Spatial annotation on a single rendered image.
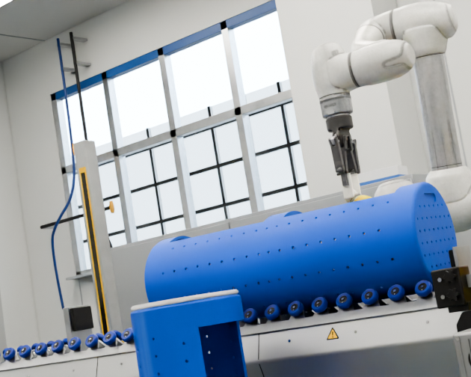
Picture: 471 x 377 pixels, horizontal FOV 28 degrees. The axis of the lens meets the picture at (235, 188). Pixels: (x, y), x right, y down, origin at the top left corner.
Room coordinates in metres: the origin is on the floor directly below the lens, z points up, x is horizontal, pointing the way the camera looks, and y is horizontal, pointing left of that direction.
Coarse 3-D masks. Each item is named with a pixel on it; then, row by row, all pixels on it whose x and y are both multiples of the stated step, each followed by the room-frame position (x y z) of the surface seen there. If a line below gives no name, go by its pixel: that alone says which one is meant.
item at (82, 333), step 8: (64, 312) 3.10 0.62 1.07; (72, 312) 3.09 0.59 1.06; (80, 312) 3.11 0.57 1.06; (88, 312) 3.14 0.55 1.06; (64, 320) 3.10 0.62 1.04; (72, 320) 3.09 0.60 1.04; (80, 320) 3.11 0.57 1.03; (88, 320) 3.14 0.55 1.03; (72, 328) 3.09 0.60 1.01; (80, 328) 3.10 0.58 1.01; (88, 328) 3.14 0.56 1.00; (72, 336) 3.09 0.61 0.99; (80, 336) 3.12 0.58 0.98
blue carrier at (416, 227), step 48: (432, 192) 2.46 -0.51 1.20; (192, 240) 2.75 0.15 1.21; (240, 240) 2.63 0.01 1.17; (288, 240) 2.53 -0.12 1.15; (336, 240) 2.44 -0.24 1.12; (384, 240) 2.37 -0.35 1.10; (432, 240) 2.41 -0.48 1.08; (192, 288) 2.70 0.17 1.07; (240, 288) 2.62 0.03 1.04; (288, 288) 2.55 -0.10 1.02; (336, 288) 2.49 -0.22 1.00; (384, 288) 2.44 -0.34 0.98
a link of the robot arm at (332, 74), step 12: (324, 48) 2.58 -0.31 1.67; (336, 48) 2.58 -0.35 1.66; (312, 60) 2.61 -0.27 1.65; (324, 60) 2.57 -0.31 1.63; (336, 60) 2.56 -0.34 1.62; (348, 60) 2.54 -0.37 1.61; (312, 72) 2.61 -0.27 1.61; (324, 72) 2.57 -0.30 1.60; (336, 72) 2.56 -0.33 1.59; (348, 72) 2.54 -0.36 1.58; (324, 84) 2.58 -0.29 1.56; (336, 84) 2.57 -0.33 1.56; (348, 84) 2.57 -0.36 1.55
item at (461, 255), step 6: (462, 246) 2.41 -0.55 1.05; (468, 246) 2.44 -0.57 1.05; (450, 252) 2.38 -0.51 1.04; (456, 252) 2.37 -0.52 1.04; (462, 252) 2.40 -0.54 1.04; (468, 252) 2.44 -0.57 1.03; (450, 258) 2.38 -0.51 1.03; (456, 258) 2.37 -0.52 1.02; (462, 258) 2.39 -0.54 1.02; (468, 258) 2.43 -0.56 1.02; (456, 264) 2.37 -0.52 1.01; (462, 264) 2.39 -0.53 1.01; (468, 264) 2.42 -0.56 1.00
